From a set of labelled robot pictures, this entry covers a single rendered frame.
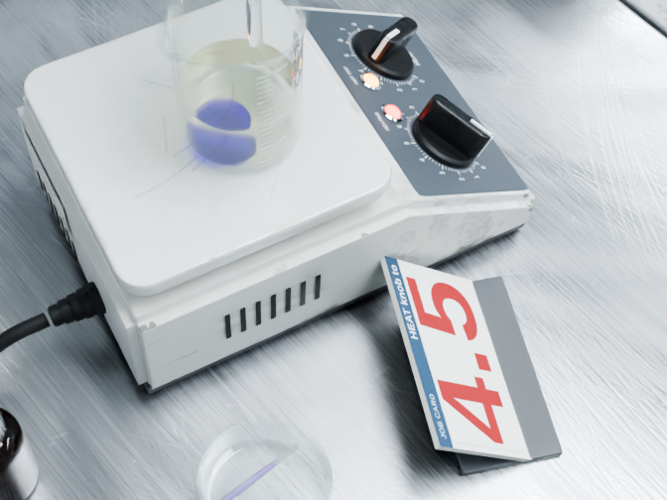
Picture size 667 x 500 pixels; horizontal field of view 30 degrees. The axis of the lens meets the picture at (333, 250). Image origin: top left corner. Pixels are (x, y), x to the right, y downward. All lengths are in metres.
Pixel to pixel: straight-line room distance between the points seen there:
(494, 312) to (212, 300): 0.14
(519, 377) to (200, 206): 0.16
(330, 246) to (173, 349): 0.08
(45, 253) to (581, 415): 0.26
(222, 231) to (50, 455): 0.13
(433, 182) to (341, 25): 0.10
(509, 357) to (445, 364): 0.04
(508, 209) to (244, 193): 0.13
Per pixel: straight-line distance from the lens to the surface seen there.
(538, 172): 0.62
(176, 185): 0.50
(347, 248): 0.52
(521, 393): 0.56
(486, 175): 0.57
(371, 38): 0.59
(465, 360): 0.54
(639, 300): 0.60
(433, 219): 0.53
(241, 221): 0.49
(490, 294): 0.58
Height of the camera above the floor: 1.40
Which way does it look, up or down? 59 degrees down
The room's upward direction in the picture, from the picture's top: 4 degrees clockwise
